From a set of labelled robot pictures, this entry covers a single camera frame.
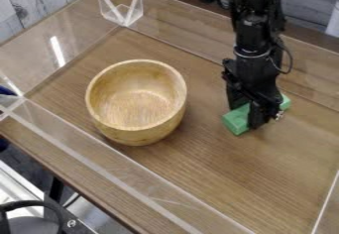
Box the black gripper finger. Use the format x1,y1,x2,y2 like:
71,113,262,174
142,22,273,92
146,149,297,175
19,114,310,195
227,82,250,110
249,101,270,129

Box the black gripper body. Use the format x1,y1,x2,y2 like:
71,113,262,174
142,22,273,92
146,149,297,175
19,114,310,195
221,50,285,122

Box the green rectangular block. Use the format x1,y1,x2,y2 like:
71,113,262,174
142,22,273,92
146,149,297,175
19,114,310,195
222,93,293,137

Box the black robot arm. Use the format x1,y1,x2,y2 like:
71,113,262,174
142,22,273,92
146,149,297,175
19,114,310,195
201,0,289,129

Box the brown wooden bowl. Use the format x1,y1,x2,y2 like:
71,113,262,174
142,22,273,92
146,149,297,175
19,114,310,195
85,59,189,146

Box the black table leg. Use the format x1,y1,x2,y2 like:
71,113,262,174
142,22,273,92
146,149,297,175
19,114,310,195
50,177,66,203

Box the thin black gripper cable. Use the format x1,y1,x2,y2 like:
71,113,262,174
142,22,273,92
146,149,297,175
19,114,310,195
267,38,294,75

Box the clear acrylic tray wall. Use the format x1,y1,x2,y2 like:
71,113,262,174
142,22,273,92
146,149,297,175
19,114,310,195
0,0,339,234

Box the black metal bracket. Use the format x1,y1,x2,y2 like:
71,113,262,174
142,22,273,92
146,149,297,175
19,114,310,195
45,196,98,234

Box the black cable loop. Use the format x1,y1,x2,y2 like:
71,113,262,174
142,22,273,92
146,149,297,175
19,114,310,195
0,200,78,234

